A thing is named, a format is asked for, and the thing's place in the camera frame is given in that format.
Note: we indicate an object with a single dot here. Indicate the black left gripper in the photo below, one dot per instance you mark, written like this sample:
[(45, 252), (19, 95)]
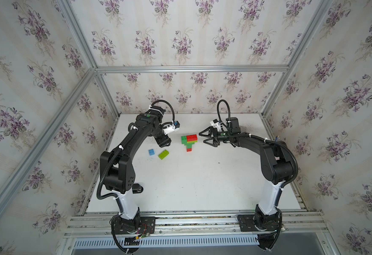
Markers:
[(163, 141)]

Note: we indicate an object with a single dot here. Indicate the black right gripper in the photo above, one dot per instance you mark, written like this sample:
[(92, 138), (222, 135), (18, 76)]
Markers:
[(213, 133)]

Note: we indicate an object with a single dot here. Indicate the lime green long lego brick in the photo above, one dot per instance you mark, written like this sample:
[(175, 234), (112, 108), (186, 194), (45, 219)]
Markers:
[(163, 154)]

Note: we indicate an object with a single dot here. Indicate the red long lego brick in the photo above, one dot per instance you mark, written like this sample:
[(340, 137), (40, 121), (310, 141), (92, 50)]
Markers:
[(191, 138)]

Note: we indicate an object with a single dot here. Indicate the green square lego brick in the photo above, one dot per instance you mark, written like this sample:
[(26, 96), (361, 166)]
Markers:
[(184, 140)]

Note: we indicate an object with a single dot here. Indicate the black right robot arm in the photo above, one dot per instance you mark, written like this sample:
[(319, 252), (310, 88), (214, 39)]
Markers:
[(278, 166)]

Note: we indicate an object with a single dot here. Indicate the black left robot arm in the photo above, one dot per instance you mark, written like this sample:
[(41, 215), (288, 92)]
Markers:
[(116, 172)]

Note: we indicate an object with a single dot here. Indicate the blue square lego brick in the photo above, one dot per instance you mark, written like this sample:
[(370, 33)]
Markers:
[(151, 152)]

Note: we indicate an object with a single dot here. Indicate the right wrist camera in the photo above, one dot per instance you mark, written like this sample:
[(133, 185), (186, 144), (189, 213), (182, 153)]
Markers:
[(216, 124)]

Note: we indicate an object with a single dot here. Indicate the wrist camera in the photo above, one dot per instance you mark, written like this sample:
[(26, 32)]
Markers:
[(216, 124), (170, 127)]

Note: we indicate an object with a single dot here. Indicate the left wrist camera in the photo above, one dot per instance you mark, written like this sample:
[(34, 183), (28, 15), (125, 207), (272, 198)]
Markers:
[(170, 127)]

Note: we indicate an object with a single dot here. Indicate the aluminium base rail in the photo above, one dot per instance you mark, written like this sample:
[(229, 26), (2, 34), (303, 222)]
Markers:
[(193, 223)]

